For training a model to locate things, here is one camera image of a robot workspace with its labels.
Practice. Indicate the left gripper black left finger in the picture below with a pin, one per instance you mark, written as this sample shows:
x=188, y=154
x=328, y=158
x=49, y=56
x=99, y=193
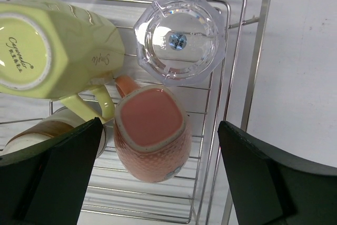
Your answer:
x=46, y=183

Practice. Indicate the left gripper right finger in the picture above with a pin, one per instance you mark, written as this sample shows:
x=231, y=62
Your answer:
x=271, y=186

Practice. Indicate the brown metal-lined cup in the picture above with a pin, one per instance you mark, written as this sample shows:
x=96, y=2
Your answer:
x=62, y=121

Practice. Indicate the pink patterned ceramic mug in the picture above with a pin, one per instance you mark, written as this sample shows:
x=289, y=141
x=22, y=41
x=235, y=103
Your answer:
x=152, y=132

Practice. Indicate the pale yellow plastic mug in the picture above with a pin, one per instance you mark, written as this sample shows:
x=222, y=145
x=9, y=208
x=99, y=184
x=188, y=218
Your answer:
x=57, y=51

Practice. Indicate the large clear plastic tumbler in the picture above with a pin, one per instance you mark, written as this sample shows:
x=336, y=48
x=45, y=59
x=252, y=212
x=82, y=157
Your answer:
x=180, y=42

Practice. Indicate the clear wire dish rack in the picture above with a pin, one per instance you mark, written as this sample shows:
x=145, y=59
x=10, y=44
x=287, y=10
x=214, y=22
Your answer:
x=191, y=197

